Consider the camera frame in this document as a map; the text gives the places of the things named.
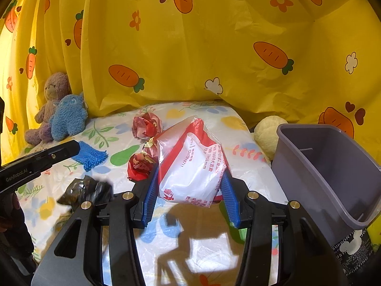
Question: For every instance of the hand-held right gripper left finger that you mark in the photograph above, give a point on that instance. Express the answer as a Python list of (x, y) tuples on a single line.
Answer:
[(150, 202)]

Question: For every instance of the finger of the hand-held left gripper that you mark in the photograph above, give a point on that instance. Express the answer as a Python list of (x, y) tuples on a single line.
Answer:
[(59, 152)]

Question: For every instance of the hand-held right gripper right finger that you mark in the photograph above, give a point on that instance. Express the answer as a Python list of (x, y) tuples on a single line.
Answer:
[(230, 202)]

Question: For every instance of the blue foam net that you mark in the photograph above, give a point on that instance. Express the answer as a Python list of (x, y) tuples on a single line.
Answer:
[(89, 156)]

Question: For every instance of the white and red plastic bag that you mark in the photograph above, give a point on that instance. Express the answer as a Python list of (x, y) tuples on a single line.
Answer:
[(190, 169)]

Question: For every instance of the grey plastic bin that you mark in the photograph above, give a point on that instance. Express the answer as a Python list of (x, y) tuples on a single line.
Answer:
[(312, 169)]

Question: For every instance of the person's left forearm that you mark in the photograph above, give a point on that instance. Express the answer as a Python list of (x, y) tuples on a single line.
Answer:
[(18, 238)]

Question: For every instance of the red crumpled plastic wrapper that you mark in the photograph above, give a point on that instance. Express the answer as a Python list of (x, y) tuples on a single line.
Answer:
[(147, 125), (140, 166)]

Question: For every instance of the blue plush toy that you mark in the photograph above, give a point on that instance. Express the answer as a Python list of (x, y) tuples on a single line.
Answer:
[(70, 116)]

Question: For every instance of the black plastic bag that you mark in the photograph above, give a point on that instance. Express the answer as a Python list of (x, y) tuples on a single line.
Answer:
[(86, 189)]

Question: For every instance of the floral printed bed sheet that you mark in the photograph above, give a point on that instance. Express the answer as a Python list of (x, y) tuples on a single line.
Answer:
[(193, 244)]

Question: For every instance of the purple brown teddy bear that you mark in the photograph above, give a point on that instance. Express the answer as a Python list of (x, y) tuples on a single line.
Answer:
[(55, 89)]

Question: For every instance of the pale yellow plush toy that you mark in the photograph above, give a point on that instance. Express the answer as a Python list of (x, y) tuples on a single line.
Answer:
[(265, 134)]

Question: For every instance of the yellow carrot print curtain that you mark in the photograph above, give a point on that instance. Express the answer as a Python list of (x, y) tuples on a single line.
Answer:
[(208, 65)]

